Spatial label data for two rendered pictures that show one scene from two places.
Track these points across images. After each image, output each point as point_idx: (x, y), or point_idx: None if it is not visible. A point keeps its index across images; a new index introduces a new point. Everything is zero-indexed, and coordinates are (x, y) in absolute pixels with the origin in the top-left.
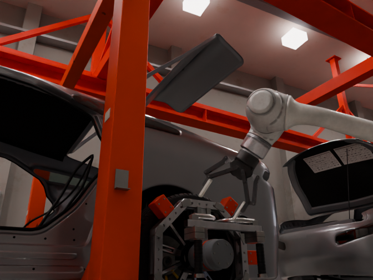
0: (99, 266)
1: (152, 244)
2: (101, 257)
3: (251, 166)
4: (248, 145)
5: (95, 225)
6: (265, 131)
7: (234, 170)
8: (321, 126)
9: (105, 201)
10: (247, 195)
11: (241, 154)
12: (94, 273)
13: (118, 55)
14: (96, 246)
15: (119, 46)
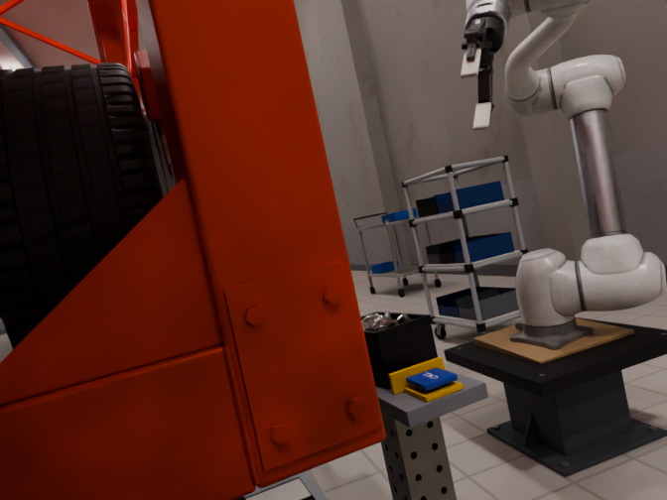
0: (332, 216)
1: None
2: (333, 188)
3: (496, 52)
4: (506, 17)
5: (211, 79)
6: (543, 7)
7: (486, 49)
8: (562, 30)
9: (292, 4)
10: (490, 94)
11: (499, 25)
12: (290, 246)
13: None
14: (269, 158)
15: None
